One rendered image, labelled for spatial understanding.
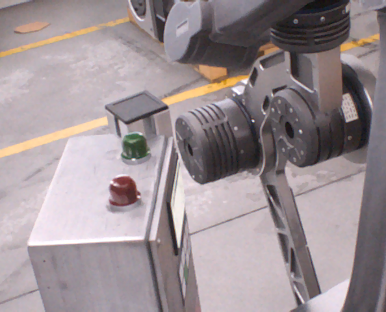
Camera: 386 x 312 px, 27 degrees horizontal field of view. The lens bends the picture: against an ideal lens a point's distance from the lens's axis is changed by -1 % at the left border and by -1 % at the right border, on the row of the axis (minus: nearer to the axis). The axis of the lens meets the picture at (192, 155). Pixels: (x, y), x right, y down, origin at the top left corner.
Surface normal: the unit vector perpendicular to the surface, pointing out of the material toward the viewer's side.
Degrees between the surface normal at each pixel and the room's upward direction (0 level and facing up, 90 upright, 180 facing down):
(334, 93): 90
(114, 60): 0
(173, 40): 66
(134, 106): 0
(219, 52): 107
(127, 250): 90
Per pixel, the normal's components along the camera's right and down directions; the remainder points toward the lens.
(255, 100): -0.91, 0.30
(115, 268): -0.07, 0.51
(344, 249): -0.13, -0.86
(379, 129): -0.90, -0.07
